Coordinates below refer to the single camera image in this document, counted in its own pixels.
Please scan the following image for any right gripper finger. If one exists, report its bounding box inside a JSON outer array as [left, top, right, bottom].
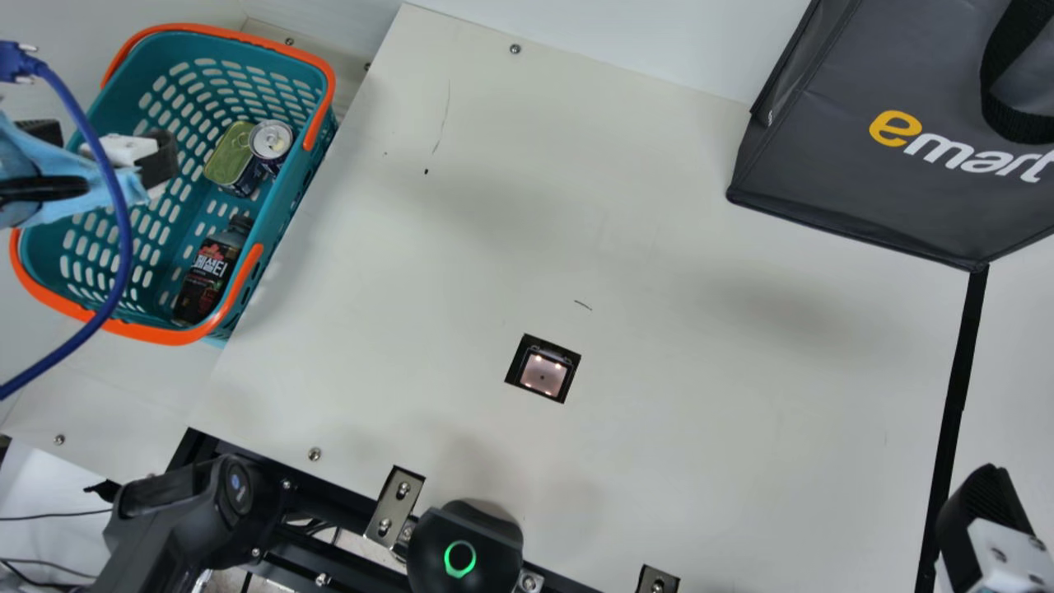
[[937, 465, 1054, 593]]

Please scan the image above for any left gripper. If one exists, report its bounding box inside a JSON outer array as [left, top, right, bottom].
[[0, 111, 180, 231]]

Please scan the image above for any dark coffee bottle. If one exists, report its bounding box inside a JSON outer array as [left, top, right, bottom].
[[171, 214, 254, 326]]

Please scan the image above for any teal shopping basket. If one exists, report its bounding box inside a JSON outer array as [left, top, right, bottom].
[[8, 23, 338, 345]]

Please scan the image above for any rectangular tin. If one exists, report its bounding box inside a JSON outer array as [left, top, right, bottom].
[[203, 122, 266, 198]]

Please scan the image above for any black strip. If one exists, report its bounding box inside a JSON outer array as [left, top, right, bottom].
[[914, 264, 989, 593]]

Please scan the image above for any can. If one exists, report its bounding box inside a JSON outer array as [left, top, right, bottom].
[[245, 119, 296, 180]]

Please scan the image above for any small square scanner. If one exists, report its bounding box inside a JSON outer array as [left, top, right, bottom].
[[504, 333, 582, 404]]

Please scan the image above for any black device with green light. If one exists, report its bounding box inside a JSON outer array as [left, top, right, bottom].
[[406, 499, 525, 593]]

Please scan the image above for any blue cable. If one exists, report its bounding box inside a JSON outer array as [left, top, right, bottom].
[[0, 41, 134, 400]]

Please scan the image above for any dark grey bag with straps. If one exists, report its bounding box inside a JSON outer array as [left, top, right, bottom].
[[726, 0, 1054, 273]]

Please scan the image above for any thin black cable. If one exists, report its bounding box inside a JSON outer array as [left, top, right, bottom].
[[0, 508, 114, 523]]

